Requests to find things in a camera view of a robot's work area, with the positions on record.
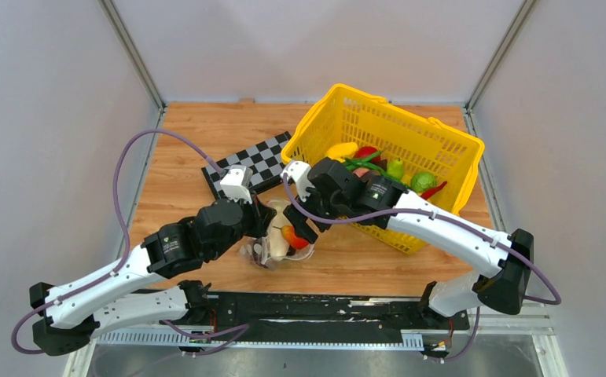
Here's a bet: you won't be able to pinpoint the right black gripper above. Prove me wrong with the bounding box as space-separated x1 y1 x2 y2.
284 184 347 243

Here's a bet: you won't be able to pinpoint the purple grape bunch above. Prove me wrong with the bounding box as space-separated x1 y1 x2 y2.
239 242 268 268

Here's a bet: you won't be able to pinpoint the clear polka dot zip bag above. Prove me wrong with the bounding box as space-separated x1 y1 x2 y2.
238 199 315 270

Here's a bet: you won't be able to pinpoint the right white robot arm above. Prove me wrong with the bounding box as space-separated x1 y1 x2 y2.
281 158 533 328

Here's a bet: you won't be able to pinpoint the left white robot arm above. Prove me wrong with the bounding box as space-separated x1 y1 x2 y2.
29 198 277 356

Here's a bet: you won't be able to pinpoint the yellow bell pepper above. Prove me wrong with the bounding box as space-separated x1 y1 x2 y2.
325 142 359 163

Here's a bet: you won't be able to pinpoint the green bean pods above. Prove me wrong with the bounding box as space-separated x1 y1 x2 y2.
342 151 388 177

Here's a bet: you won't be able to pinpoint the red bell pepper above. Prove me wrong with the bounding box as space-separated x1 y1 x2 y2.
354 146 381 163

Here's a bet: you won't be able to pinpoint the black grey chessboard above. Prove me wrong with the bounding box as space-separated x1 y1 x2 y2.
216 131 292 194

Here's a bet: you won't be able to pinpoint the yellow plastic basket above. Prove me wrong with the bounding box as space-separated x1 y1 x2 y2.
282 84 484 253

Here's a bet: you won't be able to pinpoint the green lettuce head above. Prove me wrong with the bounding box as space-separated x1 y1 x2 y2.
410 171 437 194

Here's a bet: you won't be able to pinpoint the red chili pepper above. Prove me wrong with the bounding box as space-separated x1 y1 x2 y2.
420 181 447 200

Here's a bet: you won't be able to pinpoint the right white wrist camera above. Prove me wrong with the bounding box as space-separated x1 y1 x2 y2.
281 160 315 202

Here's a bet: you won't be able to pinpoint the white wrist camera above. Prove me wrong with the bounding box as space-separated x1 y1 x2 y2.
281 160 315 202
220 165 252 204

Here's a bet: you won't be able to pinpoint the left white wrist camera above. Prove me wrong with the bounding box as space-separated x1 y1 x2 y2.
220 165 252 204

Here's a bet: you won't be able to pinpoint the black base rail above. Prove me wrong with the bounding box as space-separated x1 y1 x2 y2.
159 291 457 346

